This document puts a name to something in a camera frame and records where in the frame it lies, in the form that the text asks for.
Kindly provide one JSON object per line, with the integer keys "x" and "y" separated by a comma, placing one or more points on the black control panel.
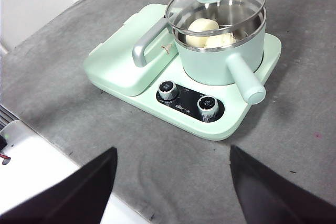
{"x": 187, "y": 104}

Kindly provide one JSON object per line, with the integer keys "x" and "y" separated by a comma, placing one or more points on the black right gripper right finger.
{"x": 275, "y": 195}

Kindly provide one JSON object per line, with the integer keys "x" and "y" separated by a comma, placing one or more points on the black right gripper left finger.
{"x": 78, "y": 195}

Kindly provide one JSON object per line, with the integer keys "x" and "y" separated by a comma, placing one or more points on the white base platform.
{"x": 34, "y": 161}

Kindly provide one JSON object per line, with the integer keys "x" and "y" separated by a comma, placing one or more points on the smooth white steamed bun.
{"x": 203, "y": 26}

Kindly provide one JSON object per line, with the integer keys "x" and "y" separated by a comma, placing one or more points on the green griddle cover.
{"x": 118, "y": 64}

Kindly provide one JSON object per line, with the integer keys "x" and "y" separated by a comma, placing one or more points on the silver control knob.
{"x": 166, "y": 89}
{"x": 208, "y": 105}

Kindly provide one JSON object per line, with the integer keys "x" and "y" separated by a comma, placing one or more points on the twisted bun with green specks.
{"x": 223, "y": 40}

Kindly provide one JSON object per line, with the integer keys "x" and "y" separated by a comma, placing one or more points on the green breakfast machine base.
{"x": 162, "y": 119}

